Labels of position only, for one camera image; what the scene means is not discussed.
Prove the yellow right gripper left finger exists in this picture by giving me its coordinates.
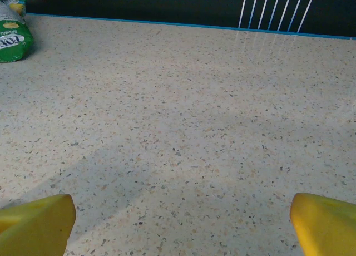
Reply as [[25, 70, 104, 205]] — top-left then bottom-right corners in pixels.
[[0, 194, 77, 256]]

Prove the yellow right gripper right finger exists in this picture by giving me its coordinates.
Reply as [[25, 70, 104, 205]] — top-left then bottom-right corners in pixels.
[[290, 193, 356, 256]]

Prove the green snack bag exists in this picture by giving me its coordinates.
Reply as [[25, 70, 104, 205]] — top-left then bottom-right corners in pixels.
[[0, 0, 34, 63]]

